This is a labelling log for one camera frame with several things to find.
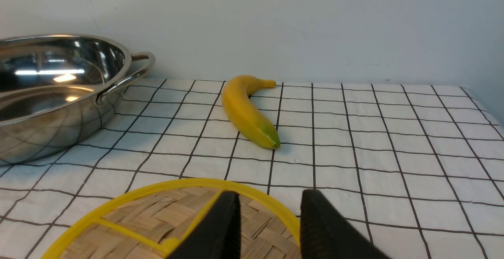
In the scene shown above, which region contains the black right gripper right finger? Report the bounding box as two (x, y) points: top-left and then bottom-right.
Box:
(300, 189), (389, 259)

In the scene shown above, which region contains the white black grid tablecloth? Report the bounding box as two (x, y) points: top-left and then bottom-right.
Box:
(0, 79), (504, 259)

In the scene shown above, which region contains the stainless steel pot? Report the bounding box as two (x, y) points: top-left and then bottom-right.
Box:
(0, 34), (156, 166)

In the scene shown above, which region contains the yellow banana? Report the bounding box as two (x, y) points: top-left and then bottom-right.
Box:
(221, 75), (280, 150)

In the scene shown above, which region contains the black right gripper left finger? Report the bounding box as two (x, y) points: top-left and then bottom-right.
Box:
(167, 191), (241, 259)

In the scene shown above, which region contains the yellow rimmed woven steamer lid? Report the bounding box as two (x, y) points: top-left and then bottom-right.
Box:
(43, 178), (301, 259)

